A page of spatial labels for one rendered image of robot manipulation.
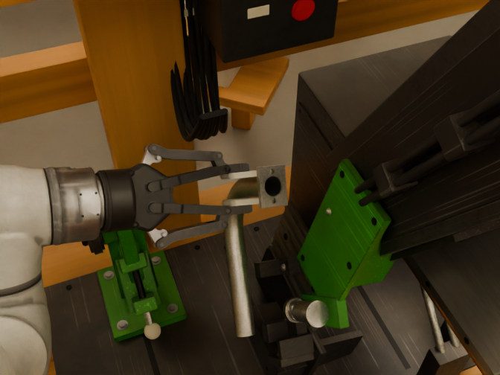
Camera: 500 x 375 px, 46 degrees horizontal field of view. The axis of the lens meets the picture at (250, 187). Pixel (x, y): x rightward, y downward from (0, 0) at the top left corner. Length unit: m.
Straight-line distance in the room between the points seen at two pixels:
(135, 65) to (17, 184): 0.32
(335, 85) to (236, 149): 1.67
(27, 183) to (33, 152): 2.10
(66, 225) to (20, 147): 2.15
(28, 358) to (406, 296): 0.70
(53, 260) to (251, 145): 1.56
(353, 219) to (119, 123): 0.41
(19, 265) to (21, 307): 0.05
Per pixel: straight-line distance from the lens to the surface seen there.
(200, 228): 0.75
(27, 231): 0.67
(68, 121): 2.88
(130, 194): 0.70
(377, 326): 1.09
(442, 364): 0.96
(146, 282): 1.02
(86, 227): 0.69
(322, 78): 0.98
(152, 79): 0.93
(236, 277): 0.91
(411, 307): 1.12
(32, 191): 0.67
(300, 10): 0.82
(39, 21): 3.61
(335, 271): 0.85
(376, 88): 0.98
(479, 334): 0.86
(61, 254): 1.23
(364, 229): 0.78
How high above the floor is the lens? 1.84
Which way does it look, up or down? 48 degrees down
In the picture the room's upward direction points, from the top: straight up
